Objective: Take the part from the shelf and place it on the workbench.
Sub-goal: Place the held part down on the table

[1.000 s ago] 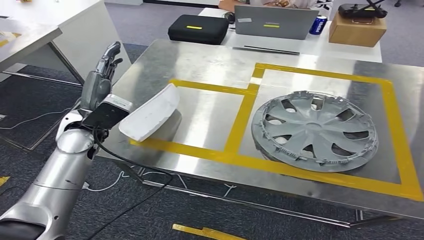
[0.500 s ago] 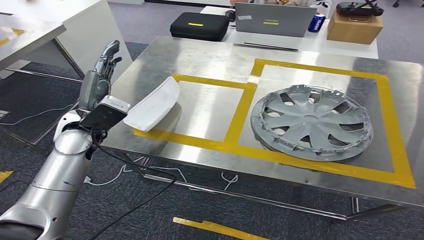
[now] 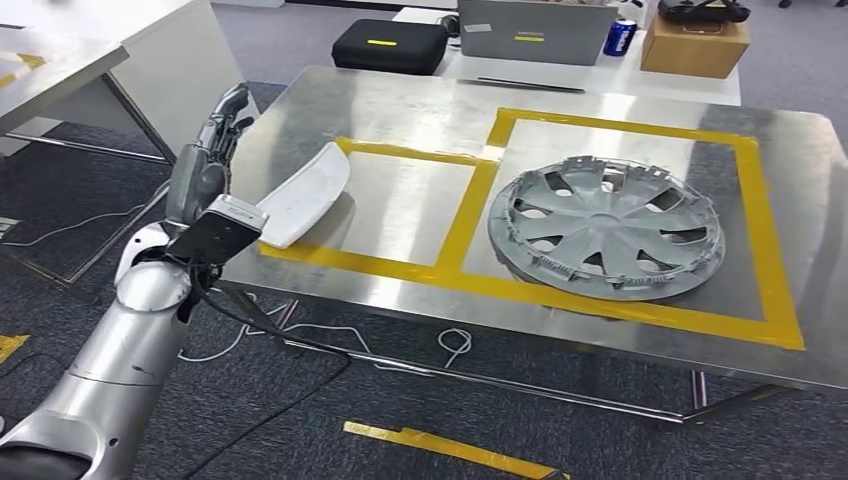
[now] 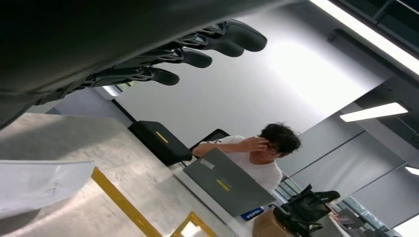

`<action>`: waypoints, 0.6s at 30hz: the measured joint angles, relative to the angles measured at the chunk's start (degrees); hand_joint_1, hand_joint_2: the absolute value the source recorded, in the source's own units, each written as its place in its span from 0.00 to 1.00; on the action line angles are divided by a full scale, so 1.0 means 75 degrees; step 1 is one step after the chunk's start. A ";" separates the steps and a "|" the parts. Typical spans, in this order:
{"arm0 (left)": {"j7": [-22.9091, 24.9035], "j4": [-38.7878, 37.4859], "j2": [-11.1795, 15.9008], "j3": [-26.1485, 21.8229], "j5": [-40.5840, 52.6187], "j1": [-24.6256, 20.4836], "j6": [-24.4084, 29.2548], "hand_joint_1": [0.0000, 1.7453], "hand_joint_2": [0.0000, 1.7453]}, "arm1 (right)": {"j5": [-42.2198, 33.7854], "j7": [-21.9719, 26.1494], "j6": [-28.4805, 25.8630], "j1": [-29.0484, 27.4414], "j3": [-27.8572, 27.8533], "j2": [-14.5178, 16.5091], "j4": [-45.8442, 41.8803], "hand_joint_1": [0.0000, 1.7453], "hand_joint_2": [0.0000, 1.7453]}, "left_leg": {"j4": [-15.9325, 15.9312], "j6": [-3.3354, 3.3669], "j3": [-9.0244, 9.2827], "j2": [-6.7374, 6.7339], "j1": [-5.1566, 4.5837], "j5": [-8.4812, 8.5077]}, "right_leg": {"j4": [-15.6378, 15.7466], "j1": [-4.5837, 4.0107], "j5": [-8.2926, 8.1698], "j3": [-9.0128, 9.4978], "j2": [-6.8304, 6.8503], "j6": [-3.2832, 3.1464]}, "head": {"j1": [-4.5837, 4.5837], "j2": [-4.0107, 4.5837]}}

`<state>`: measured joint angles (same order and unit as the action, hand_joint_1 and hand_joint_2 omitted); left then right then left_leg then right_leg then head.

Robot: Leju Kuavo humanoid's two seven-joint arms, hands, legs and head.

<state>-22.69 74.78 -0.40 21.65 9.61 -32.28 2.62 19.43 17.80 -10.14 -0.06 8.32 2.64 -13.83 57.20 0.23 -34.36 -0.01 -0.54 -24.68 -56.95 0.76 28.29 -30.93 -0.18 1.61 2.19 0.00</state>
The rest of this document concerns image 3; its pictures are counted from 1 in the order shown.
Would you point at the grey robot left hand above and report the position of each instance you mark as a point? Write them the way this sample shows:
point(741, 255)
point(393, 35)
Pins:
point(199, 172)

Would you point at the white curved plastic part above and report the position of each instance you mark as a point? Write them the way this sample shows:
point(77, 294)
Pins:
point(305, 195)

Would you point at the steel workbench table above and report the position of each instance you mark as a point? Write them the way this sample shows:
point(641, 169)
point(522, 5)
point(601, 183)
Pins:
point(411, 106)

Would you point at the yellow tape on workbench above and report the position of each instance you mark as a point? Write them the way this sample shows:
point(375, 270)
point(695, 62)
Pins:
point(762, 252)

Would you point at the white table side panel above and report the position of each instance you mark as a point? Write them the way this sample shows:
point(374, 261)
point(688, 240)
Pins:
point(179, 66)

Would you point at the grey floor socket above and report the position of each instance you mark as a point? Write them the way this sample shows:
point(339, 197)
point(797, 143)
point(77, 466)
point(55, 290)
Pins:
point(6, 226)

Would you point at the black carry case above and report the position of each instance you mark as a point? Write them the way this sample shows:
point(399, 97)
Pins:
point(391, 50)

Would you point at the yellow floor tape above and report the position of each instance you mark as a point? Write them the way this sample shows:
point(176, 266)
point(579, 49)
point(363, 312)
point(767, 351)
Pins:
point(10, 346)
point(457, 447)

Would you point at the grey plastic wheel cover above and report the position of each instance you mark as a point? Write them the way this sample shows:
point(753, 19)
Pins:
point(606, 228)

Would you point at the white table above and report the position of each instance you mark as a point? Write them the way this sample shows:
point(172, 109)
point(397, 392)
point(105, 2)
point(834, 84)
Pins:
point(629, 76)

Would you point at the blue drink can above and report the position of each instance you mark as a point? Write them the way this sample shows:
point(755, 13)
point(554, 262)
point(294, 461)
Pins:
point(619, 38)

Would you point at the brown cardboard box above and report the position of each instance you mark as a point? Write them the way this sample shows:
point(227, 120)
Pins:
point(692, 50)

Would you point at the black device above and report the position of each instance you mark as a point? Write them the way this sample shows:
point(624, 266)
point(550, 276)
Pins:
point(702, 10)

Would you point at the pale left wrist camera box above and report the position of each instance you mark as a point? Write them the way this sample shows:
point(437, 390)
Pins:
point(218, 232)

